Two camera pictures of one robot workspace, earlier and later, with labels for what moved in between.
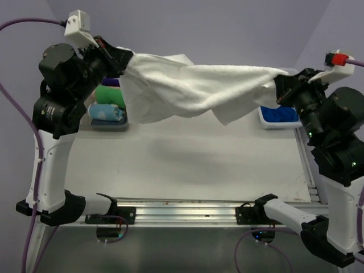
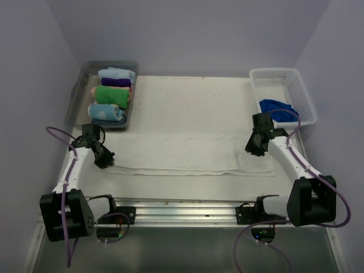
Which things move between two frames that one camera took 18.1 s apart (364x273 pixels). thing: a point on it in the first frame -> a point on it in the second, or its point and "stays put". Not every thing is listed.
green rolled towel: x=110 y=95 stays put
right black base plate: x=253 y=215 stays put
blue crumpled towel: x=283 y=114 stays put
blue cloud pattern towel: x=107 y=112 stays put
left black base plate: x=128 y=212 stays put
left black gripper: x=116 y=58 -> x=108 y=161
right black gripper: x=288 y=85 -> x=250 y=148
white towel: x=158 y=87 -> x=187 y=153
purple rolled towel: x=111 y=81 stays put
